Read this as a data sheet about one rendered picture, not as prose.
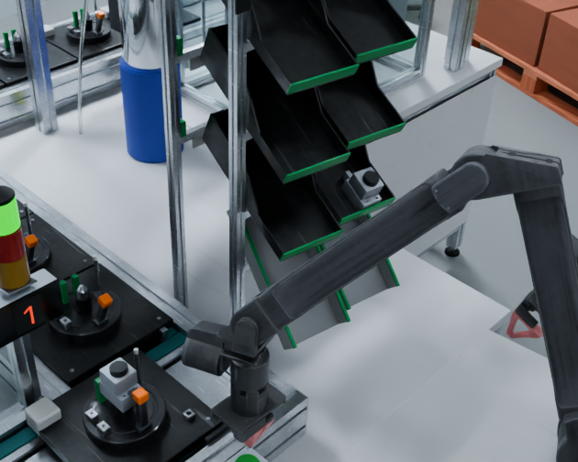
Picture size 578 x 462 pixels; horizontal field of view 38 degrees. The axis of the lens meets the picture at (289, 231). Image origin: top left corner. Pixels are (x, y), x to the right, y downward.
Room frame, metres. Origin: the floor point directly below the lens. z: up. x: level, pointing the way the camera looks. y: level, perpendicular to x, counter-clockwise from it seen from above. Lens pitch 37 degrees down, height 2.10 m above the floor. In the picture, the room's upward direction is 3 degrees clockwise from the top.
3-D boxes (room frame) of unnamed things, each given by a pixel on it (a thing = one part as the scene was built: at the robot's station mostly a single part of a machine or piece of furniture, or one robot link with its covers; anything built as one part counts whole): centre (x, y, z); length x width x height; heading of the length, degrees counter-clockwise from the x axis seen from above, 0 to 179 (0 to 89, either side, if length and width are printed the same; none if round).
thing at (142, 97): (2.01, 0.38, 1.00); 0.16 x 0.16 x 0.27
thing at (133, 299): (1.20, 0.39, 1.01); 0.24 x 0.24 x 0.13; 48
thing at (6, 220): (0.97, 0.41, 1.39); 0.05 x 0.05 x 0.05
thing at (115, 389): (0.97, 0.27, 1.06); 0.08 x 0.04 x 0.07; 48
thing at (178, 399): (0.96, 0.26, 0.96); 0.24 x 0.24 x 0.02; 48
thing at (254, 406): (0.88, 0.05, 1.14); 0.10 x 0.07 x 0.07; 138
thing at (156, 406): (0.96, 0.26, 0.98); 0.14 x 0.14 x 0.02
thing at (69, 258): (1.37, 0.57, 1.01); 0.24 x 0.24 x 0.13; 48
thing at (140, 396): (0.93, 0.23, 1.04); 0.04 x 0.02 x 0.08; 48
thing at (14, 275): (0.97, 0.41, 1.29); 0.05 x 0.05 x 0.05
